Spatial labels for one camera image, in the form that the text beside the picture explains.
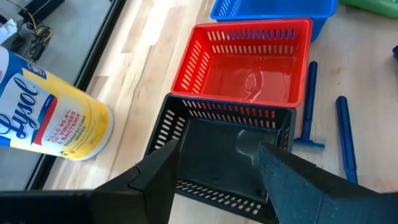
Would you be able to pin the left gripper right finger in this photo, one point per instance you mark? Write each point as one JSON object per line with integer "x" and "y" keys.
{"x": 298, "y": 193}

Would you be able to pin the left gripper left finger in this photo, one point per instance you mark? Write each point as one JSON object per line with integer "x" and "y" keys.
{"x": 146, "y": 193}

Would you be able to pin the black plastic basket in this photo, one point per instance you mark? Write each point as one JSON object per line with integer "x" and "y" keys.
{"x": 214, "y": 152}

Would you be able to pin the Lysol disinfecting wipes canister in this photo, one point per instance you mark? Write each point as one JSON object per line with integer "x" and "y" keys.
{"x": 46, "y": 118}

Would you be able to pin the red plastic basket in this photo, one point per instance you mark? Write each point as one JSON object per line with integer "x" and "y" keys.
{"x": 248, "y": 77}

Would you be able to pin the blue plastic basket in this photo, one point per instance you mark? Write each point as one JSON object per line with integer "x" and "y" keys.
{"x": 273, "y": 9}

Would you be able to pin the green plastic basket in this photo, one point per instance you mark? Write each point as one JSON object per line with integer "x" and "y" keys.
{"x": 373, "y": 6}

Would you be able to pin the black power box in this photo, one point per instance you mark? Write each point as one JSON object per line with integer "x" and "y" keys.
{"x": 40, "y": 7}

